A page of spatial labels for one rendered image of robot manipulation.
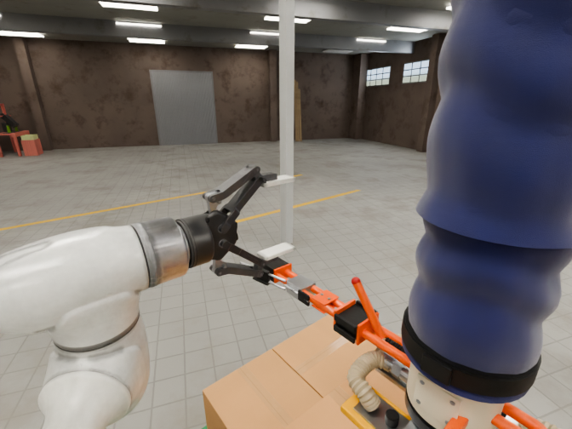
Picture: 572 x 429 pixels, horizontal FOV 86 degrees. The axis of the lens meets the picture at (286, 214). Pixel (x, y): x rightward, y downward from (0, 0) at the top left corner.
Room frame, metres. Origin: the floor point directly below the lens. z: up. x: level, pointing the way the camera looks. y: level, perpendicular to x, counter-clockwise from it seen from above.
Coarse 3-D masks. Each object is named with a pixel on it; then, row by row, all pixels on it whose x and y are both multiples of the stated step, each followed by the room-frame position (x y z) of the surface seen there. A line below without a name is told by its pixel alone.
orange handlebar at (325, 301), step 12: (288, 276) 0.90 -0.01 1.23; (312, 288) 0.81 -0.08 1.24; (312, 300) 0.75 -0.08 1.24; (324, 300) 0.73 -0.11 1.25; (336, 300) 0.74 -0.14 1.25; (324, 312) 0.71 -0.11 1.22; (372, 336) 0.60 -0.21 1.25; (396, 336) 0.60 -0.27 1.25; (384, 348) 0.57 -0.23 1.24; (396, 348) 0.56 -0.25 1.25; (408, 360) 0.52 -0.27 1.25; (504, 408) 0.41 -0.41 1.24; (516, 408) 0.41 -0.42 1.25; (456, 420) 0.39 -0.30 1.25; (468, 420) 0.39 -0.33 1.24; (492, 420) 0.39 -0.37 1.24; (504, 420) 0.39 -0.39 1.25; (516, 420) 0.40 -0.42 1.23; (528, 420) 0.39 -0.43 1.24
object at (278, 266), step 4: (276, 260) 0.95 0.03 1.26; (280, 260) 0.95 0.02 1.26; (284, 260) 0.95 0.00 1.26; (268, 264) 0.93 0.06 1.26; (272, 264) 0.93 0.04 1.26; (276, 264) 0.93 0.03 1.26; (280, 264) 0.93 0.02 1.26; (284, 264) 0.93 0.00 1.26; (288, 264) 0.93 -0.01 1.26; (264, 268) 0.93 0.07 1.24; (268, 268) 0.91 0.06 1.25; (272, 268) 0.90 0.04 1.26; (276, 268) 0.90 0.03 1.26; (280, 268) 0.90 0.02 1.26; (284, 268) 0.91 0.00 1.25; (288, 268) 0.92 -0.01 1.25; (272, 272) 0.89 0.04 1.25; (276, 272) 0.89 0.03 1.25; (280, 272) 0.90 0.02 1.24; (284, 276) 0.91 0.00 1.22; (272, 280) 0.89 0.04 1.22; (276, 280) 0.89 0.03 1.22
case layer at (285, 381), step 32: (320, 320) 1.52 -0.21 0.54; (288, 352) 1.27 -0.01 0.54; (320, 352) 1.27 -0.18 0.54; (352, 352) 1.27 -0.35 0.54; (224, 384) 1.07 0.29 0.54; (256, 384) 1.07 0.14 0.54; (288, 384) 1.07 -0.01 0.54; (320, 384) 1.07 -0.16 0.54; (224, 416) 0.92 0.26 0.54; (256, 416) 0.92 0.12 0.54; (288, 416) 0.92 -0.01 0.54
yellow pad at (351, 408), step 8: (376, 392) 0.54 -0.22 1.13; (352, 400) 0.52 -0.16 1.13; (384, 400) 0.52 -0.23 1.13; (344, 408) 0.51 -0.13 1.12; (352, 408) 0.50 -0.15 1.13; (360, 408) 0.50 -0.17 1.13; (384, 408) 0.50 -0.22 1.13; (392, 408) 0.50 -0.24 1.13; (352, 416) 0.49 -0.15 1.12; (360, 416) 0.48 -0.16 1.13; (368, 416) 0.48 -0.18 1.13; (376, 416) 0.48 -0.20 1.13; (384, 416) 0.48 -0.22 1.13; (392, 416) 0.46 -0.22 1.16; (400, 416) 0.48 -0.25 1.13; (408, 416) 0.48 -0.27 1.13; (360, 424) 0.47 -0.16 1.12; (368, 424) 0.47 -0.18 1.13; (376, 424) 0.46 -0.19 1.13; (384, 424) 0.46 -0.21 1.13; (392, 424) 0.45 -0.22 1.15; (400, 424) 0.46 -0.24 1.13
